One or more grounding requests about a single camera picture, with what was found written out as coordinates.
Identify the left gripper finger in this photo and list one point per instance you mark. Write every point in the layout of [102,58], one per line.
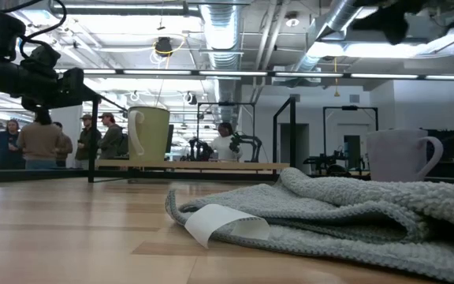
[71,84]
[69,103]

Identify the lavender mug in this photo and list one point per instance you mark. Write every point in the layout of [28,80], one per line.
[396,155]

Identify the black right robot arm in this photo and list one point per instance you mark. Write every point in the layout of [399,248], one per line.
[392,19]

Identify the wooden shelf board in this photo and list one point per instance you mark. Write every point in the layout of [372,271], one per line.
[195,165]

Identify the person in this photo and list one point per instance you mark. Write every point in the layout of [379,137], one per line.
[66,148]
[39,140]
[223,148]
[4,146]
[82,146]
[110,140]

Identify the black monitor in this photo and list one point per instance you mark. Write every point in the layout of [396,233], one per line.
[170,138]

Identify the ceiling light strip row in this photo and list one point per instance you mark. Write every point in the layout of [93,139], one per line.
[231,73]

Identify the grey knitted towel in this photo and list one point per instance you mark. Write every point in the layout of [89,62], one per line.
[329,205]

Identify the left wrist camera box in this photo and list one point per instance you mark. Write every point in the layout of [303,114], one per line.
[42,57]

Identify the black metal shelf frame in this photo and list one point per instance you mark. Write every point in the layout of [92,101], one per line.
[93,138]

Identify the black table edge rail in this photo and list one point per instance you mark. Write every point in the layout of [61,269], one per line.
[34,175]

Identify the large silver ceiling duct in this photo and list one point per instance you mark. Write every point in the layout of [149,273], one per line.
[221,35]

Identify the slanted silver ceiling duct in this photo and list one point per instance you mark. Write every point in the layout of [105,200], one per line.
[335,19]

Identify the background black metal frame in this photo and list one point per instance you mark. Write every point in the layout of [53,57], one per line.
[349,107]

